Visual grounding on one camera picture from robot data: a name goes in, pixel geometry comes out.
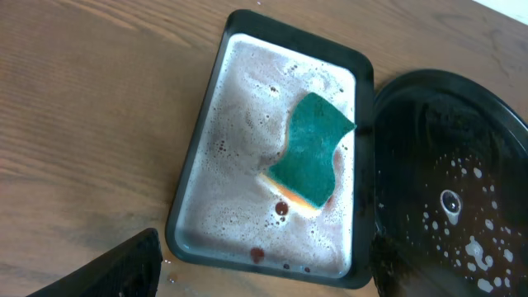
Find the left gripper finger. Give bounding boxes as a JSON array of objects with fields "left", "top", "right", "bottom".
[{"left": 28, "top": 228, "right": 163, "bottom": 297}]

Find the green yellow sponge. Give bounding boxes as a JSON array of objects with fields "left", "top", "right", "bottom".
[{"left": 258, "top": 92, "right": 356, "bottom": 212}]

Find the black rectangular soapy tray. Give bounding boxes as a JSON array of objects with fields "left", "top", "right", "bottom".
[{"left": 165, "top": 9, "right": 375, "bottom": 289}]

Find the round black tray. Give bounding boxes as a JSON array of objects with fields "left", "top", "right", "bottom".
[{"left": 370, "top": 69, "right": 527, "bottom": 296}]

